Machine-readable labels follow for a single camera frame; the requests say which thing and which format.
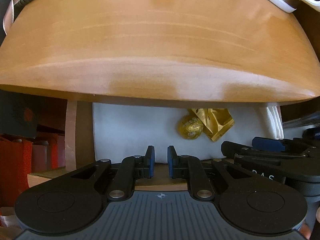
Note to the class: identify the gold foil packet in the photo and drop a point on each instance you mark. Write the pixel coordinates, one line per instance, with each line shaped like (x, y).
(217, 127)

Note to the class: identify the white cloth liner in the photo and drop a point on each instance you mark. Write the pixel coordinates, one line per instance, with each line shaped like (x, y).
(130, 130)

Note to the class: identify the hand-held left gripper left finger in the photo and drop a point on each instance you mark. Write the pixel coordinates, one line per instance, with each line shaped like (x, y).
(151, 162)

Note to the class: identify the wooden nightstand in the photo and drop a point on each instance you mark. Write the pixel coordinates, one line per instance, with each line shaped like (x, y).
(150, 42)

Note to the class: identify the row of red gift bags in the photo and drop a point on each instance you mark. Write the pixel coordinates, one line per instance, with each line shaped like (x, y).
(15, 160)

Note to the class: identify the black paper bag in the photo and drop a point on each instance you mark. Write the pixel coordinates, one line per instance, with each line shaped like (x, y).
(15, 115)

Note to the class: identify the gold foil ball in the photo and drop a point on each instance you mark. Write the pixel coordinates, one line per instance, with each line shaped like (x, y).
(191, 128)

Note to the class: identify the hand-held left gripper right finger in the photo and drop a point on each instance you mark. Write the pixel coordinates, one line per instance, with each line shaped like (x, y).
(170, 162)

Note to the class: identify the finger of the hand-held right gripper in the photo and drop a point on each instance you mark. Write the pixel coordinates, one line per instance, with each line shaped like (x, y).
(268, 144)
(235, 148)

